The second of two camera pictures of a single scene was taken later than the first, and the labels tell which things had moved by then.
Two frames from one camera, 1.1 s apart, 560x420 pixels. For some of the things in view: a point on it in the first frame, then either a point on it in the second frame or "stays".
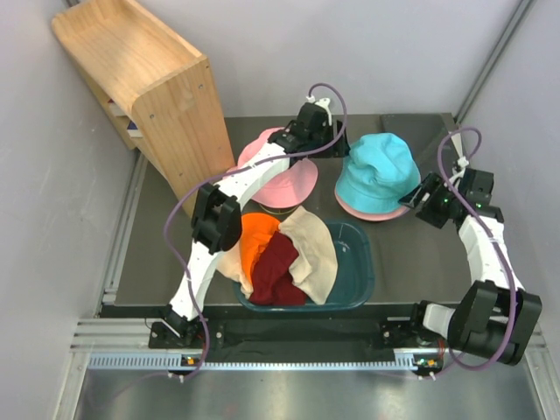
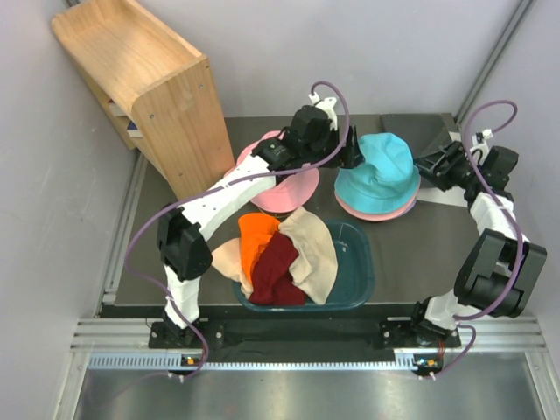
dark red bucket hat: (272, 283) stays
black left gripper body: (324, 136) to (344, 158)
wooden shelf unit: (157, 93) stays
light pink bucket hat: (375, 216) stays
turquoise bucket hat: (381, 169) stays
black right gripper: (434, 185) to (430, 165)
